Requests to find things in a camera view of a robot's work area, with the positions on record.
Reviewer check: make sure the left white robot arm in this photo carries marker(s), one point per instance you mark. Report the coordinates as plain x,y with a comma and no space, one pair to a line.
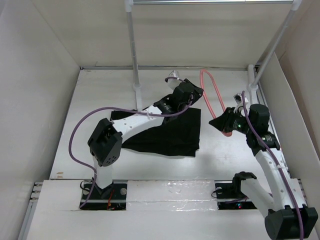
105,142

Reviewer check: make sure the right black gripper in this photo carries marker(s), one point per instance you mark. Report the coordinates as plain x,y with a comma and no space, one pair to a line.
223,122

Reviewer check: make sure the aluminium frame rail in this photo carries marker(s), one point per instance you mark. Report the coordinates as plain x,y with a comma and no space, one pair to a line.
163,67

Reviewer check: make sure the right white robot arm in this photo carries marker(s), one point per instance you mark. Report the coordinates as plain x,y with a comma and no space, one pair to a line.
284,209

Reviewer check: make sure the metal clothes rack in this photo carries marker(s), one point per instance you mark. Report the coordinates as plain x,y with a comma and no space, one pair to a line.
253,79

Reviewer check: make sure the white foam block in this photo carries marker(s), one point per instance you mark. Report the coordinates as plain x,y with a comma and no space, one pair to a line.
170,195

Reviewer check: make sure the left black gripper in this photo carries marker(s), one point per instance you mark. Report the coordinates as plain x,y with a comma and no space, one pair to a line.
197,93

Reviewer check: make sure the black trousers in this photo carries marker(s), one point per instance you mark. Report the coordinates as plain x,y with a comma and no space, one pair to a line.
179,137

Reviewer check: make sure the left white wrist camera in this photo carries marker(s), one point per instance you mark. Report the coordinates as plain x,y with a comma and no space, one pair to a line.
173,75

